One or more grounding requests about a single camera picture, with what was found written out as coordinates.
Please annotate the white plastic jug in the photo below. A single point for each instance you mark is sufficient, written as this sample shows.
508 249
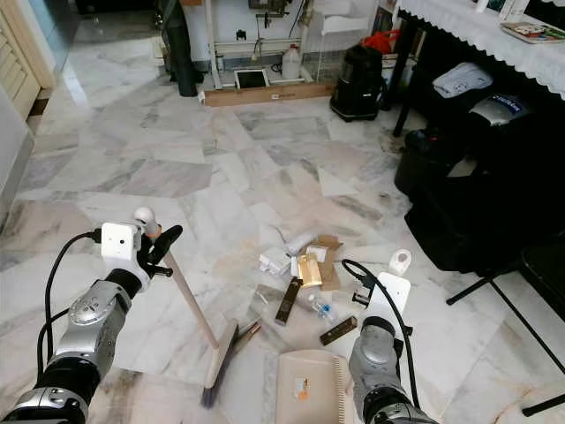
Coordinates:
291 65

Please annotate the short dark brown box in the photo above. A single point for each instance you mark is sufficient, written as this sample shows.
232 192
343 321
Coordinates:
339 330

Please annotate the small gold box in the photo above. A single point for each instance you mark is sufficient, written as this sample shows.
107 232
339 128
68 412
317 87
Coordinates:
309 269

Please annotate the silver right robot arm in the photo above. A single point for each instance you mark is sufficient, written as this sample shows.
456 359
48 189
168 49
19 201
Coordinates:
375 367

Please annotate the louvered wooden door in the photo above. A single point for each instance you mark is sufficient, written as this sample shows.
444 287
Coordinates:
18 75

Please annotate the brown cardboard piece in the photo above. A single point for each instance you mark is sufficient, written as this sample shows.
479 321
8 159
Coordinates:
328 246

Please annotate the clear plastic wrapper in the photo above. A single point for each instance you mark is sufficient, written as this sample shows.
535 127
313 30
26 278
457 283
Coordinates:
265 305

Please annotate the silver appliance with blue label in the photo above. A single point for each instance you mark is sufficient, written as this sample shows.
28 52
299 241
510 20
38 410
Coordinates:
499 110

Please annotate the table with white lace cloth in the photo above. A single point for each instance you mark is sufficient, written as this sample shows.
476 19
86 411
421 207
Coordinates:
468 22

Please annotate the long flat cardboard box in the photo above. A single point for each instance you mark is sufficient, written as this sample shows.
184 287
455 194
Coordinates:
269 93

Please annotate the dark rolled mat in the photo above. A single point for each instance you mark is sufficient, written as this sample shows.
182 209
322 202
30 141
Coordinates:
181 57

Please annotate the long dark brown box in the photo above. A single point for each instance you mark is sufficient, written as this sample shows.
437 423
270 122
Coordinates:
289 300

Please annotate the colourful book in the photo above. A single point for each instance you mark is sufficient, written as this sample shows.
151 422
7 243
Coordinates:
534 32

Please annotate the red bag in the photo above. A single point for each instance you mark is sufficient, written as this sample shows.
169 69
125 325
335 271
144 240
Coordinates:
381 41

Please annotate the brown wooden stick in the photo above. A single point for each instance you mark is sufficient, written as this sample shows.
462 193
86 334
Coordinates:
249 329

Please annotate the white crumpled paper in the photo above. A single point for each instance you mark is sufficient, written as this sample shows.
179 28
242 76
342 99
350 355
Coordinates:
274 261

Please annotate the black canister vacuum cleaner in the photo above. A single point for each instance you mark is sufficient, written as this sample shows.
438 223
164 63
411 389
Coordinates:
359 84

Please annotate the white folded cloth bag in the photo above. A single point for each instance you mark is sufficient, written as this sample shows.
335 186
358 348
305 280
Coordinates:
462 80

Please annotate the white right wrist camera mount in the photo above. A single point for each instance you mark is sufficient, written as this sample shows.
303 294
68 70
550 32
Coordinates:
390 300

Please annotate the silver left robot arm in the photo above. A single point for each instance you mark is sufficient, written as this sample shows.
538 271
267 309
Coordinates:
93 318

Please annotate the white framed tablet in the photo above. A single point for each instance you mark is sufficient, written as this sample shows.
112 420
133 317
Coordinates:
251 79

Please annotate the white sewing machine table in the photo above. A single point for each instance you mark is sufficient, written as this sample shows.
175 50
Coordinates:
265 7

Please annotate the large black bag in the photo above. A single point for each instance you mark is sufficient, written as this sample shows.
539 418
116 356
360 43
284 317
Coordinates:
468 216

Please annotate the small clear plastic bottle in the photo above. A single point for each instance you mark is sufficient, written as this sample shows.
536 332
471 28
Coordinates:
322 308

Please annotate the black folding chair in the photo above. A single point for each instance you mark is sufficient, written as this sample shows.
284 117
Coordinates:
549 269

